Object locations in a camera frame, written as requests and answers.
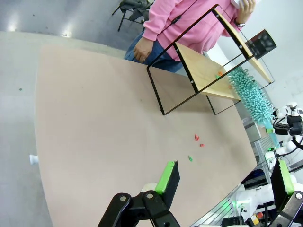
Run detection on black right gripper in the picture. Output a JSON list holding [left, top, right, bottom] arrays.
[[265, 114, 303, 136]]

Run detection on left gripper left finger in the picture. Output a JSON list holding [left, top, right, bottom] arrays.
[[98, 160, 181, 227]]

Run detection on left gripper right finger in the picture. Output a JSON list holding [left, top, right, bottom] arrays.
[[267, 159, 303, 227]]

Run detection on teal chenille duster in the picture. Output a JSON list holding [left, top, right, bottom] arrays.
[[228, 67, 281, 148]]

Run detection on person's left forearm pink sleeve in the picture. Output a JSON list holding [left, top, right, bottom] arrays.
[[222, 18, 242, 38]]

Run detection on person's right forearm pink sleeve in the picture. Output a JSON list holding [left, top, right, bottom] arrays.
[[143, 0, 168, 41]]

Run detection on two-tier wood metal shelf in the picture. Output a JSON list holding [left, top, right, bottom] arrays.
[[146, 3, 275, 116]]

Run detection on person's left hand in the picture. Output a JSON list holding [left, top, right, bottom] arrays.
[[236, 0, 257, 24]]

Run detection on person's right hand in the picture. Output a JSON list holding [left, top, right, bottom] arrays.
[[133, 37, 152, 63]]

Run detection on person in pink hoodie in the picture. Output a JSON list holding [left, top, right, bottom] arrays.
[[124, 0, 242, 73]]

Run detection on black chair with grey cloth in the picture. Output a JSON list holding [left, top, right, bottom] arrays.
[[112, 0, 152, 32]]

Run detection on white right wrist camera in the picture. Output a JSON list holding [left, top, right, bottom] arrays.
[[276, 102, 303, 119]]

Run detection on aluminium profile frame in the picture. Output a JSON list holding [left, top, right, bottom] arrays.
[[253, 134, 273, 171]]

